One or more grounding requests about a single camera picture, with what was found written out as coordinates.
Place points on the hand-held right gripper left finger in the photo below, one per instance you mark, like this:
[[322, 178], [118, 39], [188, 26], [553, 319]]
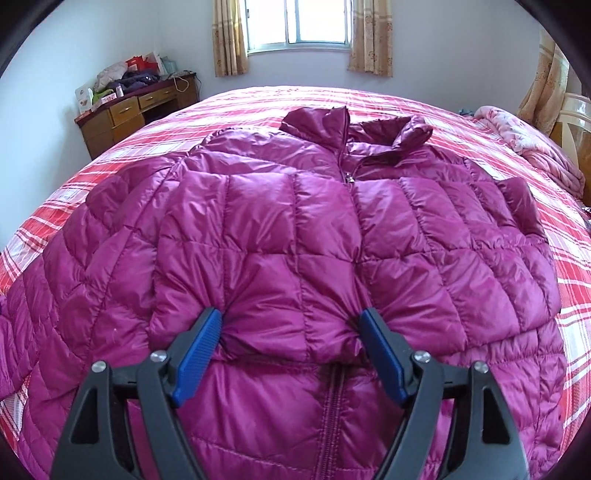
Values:
[[196, 356]]

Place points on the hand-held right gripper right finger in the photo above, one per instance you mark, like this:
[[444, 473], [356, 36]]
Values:
[[381, 356]]

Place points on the purple quilted down jacket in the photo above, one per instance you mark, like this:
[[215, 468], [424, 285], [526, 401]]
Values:
[[286, 240]]

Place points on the pile of clothes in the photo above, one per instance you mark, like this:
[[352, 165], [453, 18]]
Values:
[[124, 78]]

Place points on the bed with red plaid sheet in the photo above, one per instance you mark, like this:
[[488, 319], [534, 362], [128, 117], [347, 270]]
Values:
[[258, 110]]

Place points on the wooden desk with drawers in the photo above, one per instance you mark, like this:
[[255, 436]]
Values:
[[124, 111]]

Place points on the pink floral quilt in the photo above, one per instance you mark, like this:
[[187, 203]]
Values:
[[521, 131]]

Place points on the white printed box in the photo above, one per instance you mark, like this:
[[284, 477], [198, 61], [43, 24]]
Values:
[[84, 99]]

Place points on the red gift bag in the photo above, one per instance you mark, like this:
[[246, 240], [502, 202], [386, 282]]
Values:
[[141, 63]]

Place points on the light wooden headboard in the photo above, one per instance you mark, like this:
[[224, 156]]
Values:
[[575, 120]]

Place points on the beige floral curtain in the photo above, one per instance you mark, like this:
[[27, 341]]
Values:
[[371, 37], [545, 78], [228, 37]]

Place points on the window with white frame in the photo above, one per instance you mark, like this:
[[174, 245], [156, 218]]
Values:
[[300, 23]]

